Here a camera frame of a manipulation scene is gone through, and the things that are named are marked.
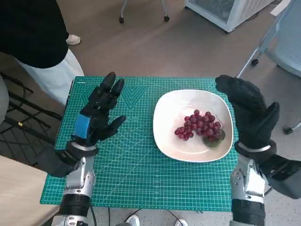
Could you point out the white square plate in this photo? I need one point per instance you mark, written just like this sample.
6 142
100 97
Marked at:
178 106

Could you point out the white cabinet with grey panels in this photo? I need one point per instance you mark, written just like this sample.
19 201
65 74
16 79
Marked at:
211 9

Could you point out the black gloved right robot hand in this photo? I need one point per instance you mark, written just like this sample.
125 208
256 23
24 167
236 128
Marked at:
251 110

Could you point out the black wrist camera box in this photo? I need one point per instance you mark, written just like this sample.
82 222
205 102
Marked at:
282 174
54 162

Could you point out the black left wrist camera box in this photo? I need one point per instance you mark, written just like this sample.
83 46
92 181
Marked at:
54 162

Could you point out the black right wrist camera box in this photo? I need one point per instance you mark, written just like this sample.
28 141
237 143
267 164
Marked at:
282 174

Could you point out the light blue mesh chair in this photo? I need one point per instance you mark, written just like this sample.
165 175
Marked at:
287 54

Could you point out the green cutting mat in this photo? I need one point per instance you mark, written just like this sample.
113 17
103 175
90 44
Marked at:
141 176

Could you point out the rolling chair base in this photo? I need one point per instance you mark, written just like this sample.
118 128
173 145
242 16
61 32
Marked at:
121 20

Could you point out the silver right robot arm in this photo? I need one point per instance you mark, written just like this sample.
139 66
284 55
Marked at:
244 186

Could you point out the white shoe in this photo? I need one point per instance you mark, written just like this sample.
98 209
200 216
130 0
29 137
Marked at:
134 221
181 223

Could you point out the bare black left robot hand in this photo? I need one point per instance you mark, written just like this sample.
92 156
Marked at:
82 124

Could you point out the light wooden table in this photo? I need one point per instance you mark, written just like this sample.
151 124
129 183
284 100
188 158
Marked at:
16 195

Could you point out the person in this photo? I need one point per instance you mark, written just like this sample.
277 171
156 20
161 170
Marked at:
30 35

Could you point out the red toy grape bunch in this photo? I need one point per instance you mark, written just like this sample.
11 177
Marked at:
202 124

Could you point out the black metal floor frame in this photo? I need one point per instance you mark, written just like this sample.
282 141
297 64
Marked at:
24 125

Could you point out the white paper sheet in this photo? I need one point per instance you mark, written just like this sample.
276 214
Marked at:
280 7

